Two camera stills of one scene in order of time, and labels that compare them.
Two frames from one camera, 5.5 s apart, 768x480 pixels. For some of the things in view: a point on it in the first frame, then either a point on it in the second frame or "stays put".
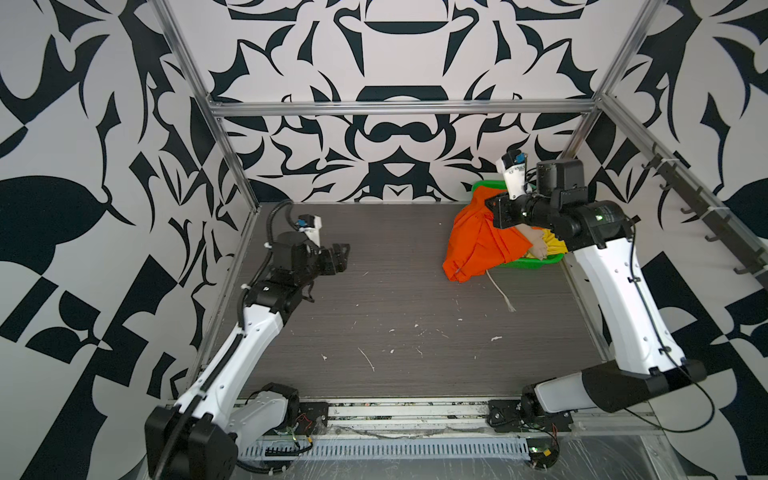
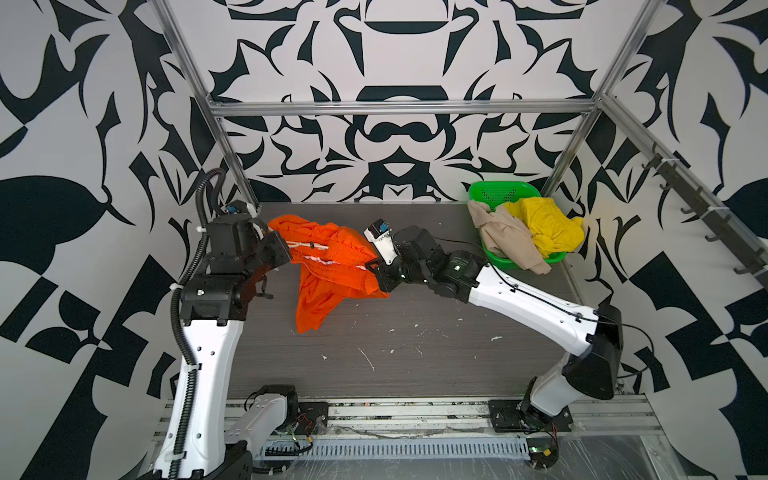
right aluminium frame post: [617, 70] stays put
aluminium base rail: [386, 417] stays put
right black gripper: [503, 208] → [388, 282]
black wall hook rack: [712, 216] stays put
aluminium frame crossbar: [276, 108] stays put
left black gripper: [338, 262] → [278, 252]
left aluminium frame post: [173, 33] stays put
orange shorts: [475, 243] → [335, 261]
